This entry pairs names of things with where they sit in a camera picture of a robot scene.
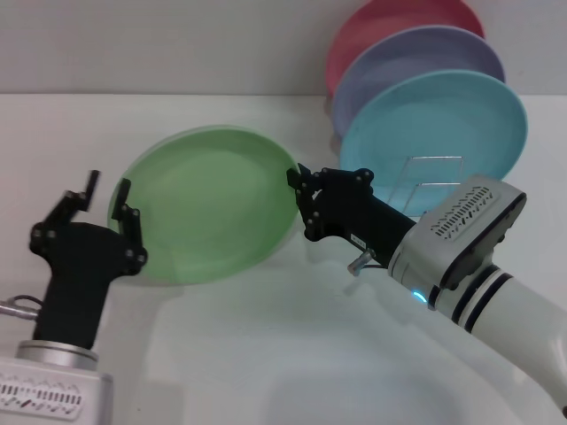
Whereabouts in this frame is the purple round plate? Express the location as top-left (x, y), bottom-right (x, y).
top-left (331, 25), bottom-right (507, 141)

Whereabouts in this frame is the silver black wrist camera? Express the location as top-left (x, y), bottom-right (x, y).
top-left (416, 174), bottom-right (528, 291)
top-left (0, 356), bottom-right (114, 425)

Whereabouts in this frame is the right wrist cable connector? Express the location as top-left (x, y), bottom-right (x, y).
top-left (347, 248), bottom-right (391, 276)

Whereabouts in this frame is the silver wire plate rack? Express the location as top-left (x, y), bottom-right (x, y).
top-left (387, 154), bottom-right (465, 218)

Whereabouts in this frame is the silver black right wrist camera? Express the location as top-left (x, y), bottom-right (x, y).
top-left (416, 174), bottom-right (528, 291)

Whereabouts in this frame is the light blue round plate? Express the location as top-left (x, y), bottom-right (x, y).
top-left (339, 69), bottom-right (529, 218)

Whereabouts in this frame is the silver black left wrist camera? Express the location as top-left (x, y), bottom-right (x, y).
top-left (0, 356), bottom-right (114, 425)

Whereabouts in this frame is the red round plate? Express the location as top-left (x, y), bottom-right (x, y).
top-left (325, 0), bottom-right (486, 97)

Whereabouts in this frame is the green round plate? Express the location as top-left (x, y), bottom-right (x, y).
top-left (108, 125), bottom-right (299, 284)

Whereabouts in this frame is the wrist cable connector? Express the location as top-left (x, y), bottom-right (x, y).
top-left (0, 295), bottom-right (43, 318)
top-left (347, 248), bottom-right (391, 276)

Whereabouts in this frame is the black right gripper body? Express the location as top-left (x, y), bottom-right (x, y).
top-left (312, 179), bottom-right (416, 263)

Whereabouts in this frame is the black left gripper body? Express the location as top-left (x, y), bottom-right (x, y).
top-left (30, 220), bottom-right (147, 351)

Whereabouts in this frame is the left wrist cable connector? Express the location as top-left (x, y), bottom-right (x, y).
top-left (0, 295), bottom-right (43, 318)

